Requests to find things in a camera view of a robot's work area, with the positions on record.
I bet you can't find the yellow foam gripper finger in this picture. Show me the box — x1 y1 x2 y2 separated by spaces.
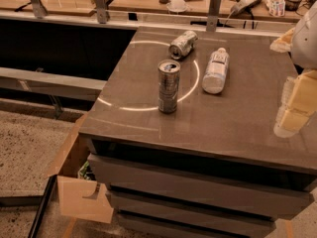
269 28 294 53
273 70 317 138

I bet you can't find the clear plastic water bottle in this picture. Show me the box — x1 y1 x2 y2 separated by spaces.
202 48 230 94

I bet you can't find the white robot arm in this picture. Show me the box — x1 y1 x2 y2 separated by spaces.
270 1 317 138

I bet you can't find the lying silver soda can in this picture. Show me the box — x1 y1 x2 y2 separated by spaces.
168 31 198 60

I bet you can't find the tall standing energy drink can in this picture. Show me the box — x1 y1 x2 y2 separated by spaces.
158 59 180 113

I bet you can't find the colourful printed mug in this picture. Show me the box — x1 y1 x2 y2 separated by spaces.
265 0 285 17

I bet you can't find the black mesh cup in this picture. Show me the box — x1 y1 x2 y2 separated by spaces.
285 0 302 11

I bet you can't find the grey handheld device on desk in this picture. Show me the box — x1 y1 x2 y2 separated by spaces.
231 0 262 16

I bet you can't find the grey drawer cabinet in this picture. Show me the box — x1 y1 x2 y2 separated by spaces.
79 28 316 238

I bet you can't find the white bowl on desk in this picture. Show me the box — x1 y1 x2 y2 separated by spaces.
166 0 187 13

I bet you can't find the open cardboard box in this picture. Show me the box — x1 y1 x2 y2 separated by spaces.
47 115 113 223

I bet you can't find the metal bracket post right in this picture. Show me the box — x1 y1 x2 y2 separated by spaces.
206 0 221 32

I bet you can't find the metal bracket post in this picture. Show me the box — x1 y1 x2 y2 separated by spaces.
94 0 108 24
30 0 48 19
206 0 221 32

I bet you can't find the metal bracket post middle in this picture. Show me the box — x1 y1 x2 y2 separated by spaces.
94 0 108 24

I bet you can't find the metal bracket post left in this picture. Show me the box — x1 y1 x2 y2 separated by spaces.
30 0 48 19

